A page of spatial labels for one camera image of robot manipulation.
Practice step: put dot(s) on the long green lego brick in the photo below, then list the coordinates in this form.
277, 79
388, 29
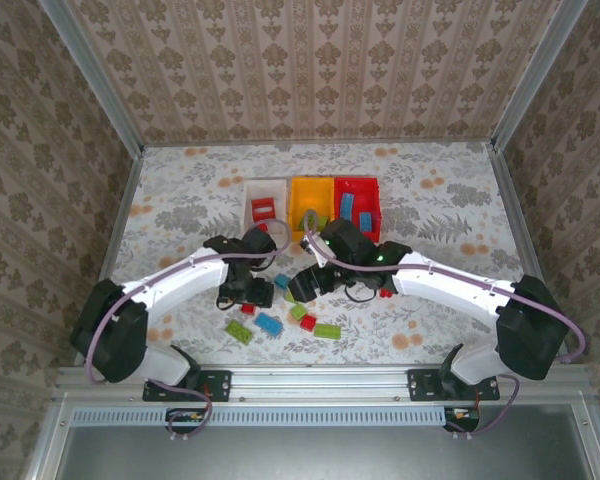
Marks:
239, 331
327, 331

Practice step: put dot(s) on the aluminium front frame rail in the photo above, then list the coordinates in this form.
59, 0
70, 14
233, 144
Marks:
320, 385

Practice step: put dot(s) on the grey metal panel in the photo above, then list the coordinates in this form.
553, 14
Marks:
320, 455

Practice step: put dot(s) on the red plastic bin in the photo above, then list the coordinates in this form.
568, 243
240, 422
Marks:
362, 192

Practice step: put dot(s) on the red window frame lego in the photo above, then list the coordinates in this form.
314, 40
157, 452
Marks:
263, 215

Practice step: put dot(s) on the yellow plastic bin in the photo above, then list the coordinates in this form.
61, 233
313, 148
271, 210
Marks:
310, 192

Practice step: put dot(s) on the aluminium side rail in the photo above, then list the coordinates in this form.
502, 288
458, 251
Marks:
111, 255
515, 215

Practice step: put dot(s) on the small green lego brick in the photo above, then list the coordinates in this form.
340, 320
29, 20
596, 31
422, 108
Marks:
298, 313

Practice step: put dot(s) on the small red lego piece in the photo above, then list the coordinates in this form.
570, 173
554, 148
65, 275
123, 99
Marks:
262, 226

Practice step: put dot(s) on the aluminium corner post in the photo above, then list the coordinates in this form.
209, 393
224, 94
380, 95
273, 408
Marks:
92, 75
540, 75

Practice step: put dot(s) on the small red square lego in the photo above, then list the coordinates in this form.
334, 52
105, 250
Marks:
308, 323

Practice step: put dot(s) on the long blue lego brick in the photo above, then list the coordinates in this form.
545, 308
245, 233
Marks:
269, 323

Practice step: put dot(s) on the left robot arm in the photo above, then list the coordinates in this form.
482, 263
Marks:
170, 282

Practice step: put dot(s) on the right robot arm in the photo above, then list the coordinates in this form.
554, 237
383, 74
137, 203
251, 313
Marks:
460, 285

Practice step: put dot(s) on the white plastic bin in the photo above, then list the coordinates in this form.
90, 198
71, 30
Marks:
266, 189

